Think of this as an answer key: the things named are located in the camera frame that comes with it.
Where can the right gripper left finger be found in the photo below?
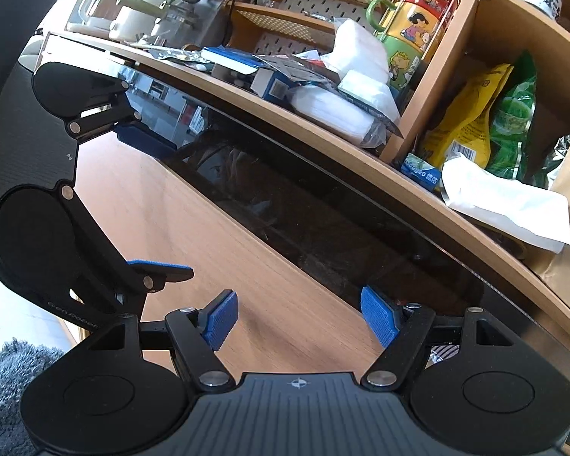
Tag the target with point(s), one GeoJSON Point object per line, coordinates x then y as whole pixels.
{"type": "Point", "coordinates": [196, 336]}

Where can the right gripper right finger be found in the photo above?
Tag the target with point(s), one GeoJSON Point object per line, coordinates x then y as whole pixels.
{"type": "Point", "coordinates": [403, 333]}

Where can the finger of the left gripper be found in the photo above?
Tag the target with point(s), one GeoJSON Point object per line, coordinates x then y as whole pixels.
{"type": "Point", "coordinates": [147, 276]}
{"type": "Point", "coordinates": [126, 122]}

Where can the white enamel pot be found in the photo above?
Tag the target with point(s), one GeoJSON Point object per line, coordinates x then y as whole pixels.
{"type": "Point", "coordinates": [131, 25]}

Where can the glass pitcher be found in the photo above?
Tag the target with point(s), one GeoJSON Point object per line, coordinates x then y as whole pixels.
{"type": "Point", "coordinates": [96, 17]}

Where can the espresso coffee machine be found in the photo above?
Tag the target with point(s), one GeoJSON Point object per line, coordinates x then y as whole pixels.
{"type": "Point", "coordinates": [192, 22]}

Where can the blue cardboard box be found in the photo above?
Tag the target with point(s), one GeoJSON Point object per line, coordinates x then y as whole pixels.
{"type": "Point", "coordinates": [272, 77]}

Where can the lower wooden rattan shelf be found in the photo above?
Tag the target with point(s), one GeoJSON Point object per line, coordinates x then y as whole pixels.
{"type": "Point", "coordinates": [250, 21]}

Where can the small blue tissue pack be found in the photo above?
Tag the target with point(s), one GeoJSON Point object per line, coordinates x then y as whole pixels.
{"type": "Point", "coordinates": [421, 172]}

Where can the white wet wipes pack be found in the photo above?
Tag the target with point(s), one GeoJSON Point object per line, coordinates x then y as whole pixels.
{"type": "Point", "coordinates": [538, 217]}

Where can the grey fuzzy rug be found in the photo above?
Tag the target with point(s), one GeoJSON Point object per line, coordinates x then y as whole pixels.
{"type": "Point", "coordinates": [20, 364]}

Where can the black shiny foil bag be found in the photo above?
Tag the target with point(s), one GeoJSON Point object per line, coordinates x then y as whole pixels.
{"type": "Point", "coordinates": [547, 174]}

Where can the yellow snack bag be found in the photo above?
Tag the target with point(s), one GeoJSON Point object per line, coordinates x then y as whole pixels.
{"type": "Point", "coordinates": [464, 128]}

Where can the square cotton pad pack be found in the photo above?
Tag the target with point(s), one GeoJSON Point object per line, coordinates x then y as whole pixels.
{"type": "Point", "coordinates": [360, 109]}

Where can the round cotton pad pack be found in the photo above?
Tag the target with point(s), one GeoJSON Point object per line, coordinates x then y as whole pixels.
{"type": "Point", "coordinates": [355, 49]}

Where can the green snack bag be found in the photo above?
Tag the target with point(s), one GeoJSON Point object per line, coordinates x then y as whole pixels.
{"type": "Point", "coordinates": [511, 119]}

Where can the green cartoon mug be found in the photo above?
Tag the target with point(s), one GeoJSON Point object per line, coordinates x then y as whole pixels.
{"type": "Point", "coordinates": [403, 59]}

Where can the yellow cartoon mug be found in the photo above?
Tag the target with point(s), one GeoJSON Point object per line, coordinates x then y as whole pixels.
{"type": "Point", "coordinates": [407, 22]}

